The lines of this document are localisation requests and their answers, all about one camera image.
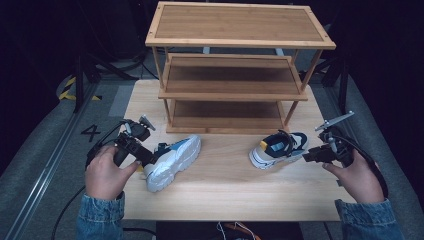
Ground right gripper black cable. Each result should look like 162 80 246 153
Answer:
333 134 390 199

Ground black floor cable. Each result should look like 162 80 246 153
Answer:
96 53 159 81

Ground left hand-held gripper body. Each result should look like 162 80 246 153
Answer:
113 114 156 168

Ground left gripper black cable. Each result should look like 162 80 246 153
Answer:
51 119 134 240

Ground black metal stand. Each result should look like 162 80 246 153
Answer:
73 49 134 114
316 56 351 114

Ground white and orange wires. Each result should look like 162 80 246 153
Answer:
216 221 261 240

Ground person's right hand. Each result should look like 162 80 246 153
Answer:
321 149 386 204

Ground metal floor rail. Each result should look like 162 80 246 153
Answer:
3 83 98 240

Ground white and blue sneaker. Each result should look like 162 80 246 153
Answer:
143 134 202 193
248 130 310 170

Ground wooden shoe rack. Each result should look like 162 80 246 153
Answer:
145 0 337 136

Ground person's left hand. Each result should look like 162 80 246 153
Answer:
84 144 143 201

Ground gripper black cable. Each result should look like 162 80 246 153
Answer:
51 119 134 240
333 134 390 199

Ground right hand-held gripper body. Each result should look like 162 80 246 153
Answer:
314 110 355 168

